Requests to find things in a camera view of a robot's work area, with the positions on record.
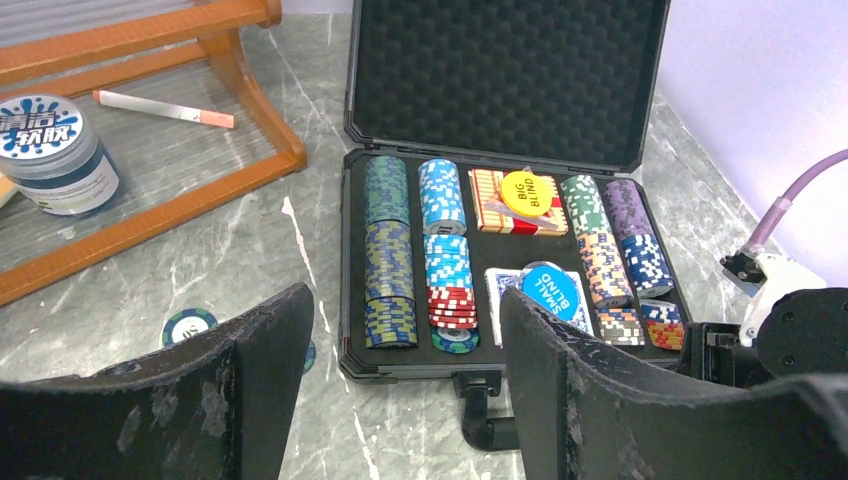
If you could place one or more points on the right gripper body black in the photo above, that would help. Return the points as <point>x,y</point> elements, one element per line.
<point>712,352</point>

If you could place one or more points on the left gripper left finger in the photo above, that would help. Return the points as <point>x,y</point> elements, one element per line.
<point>218,405</point>

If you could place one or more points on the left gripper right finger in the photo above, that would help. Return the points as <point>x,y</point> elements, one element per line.
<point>587,410</point>

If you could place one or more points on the blue small blind button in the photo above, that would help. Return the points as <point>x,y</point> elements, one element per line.
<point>553,288</point>

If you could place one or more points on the yellow big blind button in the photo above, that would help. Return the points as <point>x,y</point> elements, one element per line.
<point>526,194</point>

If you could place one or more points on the black poker set case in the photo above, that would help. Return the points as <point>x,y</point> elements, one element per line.
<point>495,146</point>

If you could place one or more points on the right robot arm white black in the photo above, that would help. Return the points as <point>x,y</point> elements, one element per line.
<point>804,332</point>

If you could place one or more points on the green poker chip on table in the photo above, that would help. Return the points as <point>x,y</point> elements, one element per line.
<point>186,324</point>

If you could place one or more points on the purple blue chip row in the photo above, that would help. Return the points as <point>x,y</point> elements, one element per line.
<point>646,263</point>

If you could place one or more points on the green orange chip row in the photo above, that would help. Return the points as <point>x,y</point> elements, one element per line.
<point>609,288</point>

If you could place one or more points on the light blue red chip row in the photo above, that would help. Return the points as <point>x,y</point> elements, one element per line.
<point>450,292</point>

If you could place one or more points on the green chip stack row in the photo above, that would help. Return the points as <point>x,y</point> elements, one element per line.
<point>389,288</point>

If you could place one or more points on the red playing card deck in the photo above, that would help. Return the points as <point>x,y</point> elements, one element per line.
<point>493,216</point>

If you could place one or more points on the white pink pen lower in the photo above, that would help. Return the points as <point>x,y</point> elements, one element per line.
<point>163,109</point>

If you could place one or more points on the cleaning gel jar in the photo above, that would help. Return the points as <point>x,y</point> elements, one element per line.
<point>51,152</point>

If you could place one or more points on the orange wooden shelf rack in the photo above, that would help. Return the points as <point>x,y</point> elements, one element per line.
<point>72,48</point>

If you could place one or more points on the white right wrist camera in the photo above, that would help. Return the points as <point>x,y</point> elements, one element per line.
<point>765,278</point>

